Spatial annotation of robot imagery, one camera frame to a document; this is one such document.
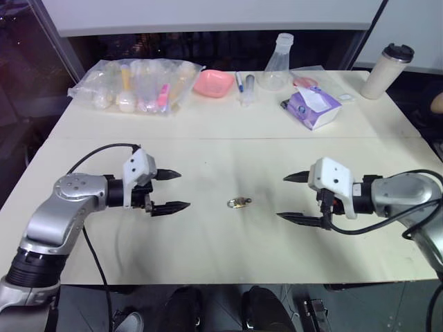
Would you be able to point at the pink plastic bowl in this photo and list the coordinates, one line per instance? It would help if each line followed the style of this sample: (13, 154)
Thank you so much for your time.
(212, 83)

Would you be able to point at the clear plastic syringe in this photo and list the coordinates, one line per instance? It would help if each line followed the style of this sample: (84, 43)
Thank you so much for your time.
(248, 90)

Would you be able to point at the pink round dish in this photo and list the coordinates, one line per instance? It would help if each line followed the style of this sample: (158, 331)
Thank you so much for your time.
(305, 82)

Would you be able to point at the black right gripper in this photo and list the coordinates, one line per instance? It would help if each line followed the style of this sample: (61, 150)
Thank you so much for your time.
(328, 204)

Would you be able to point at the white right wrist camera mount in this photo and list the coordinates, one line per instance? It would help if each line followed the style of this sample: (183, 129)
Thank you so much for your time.
(332, 173)

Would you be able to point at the black device under table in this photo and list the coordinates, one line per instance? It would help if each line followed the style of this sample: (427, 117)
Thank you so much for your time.
(313, 316)

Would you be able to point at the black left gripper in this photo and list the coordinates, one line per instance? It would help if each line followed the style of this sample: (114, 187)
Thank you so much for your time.
(142, 197)

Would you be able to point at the flat clear plastic bag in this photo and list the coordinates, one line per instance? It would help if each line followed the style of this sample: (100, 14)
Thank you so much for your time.
(337, 86)

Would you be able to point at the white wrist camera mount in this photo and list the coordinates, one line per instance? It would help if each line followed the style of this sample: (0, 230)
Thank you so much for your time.
(332, 173)
(138, 166)

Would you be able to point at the clear conical flask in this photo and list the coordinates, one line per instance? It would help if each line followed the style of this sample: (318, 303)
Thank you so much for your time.
(275, 71)

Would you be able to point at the grey frame post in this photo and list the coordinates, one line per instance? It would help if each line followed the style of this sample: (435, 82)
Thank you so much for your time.
(367, 38)
(59, 41)

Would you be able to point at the small brass padlock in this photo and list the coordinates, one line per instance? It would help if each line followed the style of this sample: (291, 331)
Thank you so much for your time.
(236, 203)

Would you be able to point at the cream tumbler black lid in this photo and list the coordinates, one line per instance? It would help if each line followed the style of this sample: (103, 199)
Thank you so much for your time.
(380, 74)

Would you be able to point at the grey shoe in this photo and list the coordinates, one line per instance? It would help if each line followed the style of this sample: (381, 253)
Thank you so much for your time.
(129, 323)

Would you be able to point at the clear plastic bag of items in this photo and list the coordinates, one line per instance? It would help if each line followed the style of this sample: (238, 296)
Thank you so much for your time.
(138, 86)

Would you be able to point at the dark rounded shape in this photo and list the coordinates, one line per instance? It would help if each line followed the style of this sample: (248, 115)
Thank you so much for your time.
(263, 307)

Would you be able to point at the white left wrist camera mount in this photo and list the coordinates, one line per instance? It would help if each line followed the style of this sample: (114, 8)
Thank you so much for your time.
(138, 166)

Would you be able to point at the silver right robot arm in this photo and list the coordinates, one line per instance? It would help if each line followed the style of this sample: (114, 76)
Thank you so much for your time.
(398, 190)

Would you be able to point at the white marker pen blue cap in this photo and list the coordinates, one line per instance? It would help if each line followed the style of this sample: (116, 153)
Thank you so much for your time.
(239, 82)

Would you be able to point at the purple tissue pack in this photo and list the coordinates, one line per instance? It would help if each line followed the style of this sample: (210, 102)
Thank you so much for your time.
(311, 109)

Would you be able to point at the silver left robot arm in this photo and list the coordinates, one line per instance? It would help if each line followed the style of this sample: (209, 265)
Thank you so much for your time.
(69, 189)

